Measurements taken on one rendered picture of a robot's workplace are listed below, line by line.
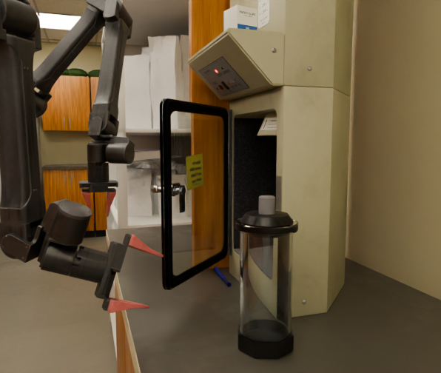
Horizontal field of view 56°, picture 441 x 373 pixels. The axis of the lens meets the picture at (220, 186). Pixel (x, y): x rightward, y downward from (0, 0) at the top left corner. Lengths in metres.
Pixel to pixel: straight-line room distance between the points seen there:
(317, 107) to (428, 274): 0.53
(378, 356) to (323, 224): 0.27
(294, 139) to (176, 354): 0.45
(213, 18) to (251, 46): 0.40
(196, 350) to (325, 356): 0.22
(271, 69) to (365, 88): 0.56
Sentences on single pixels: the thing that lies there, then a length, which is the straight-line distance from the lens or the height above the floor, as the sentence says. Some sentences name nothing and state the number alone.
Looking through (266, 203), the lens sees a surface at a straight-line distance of 0.70.
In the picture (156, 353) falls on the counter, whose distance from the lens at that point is 0.78.
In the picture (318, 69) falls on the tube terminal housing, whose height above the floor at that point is 1.45.
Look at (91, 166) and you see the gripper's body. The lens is 1.18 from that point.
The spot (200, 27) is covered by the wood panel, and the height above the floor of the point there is 1.61.
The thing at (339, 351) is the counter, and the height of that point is 0.94.
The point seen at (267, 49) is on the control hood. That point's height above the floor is 1.47.
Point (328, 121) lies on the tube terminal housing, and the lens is 0.87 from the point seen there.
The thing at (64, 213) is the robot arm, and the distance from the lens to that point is 0.74.
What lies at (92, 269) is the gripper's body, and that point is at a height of 1.08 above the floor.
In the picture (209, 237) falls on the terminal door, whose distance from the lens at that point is 1.03.
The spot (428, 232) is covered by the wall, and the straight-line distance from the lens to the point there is 1.15.
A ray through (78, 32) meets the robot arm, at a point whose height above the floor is 1.63.
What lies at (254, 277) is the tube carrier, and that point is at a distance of 0.71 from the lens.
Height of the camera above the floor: 1.30
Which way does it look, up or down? 6 degrees down
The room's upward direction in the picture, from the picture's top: straight up
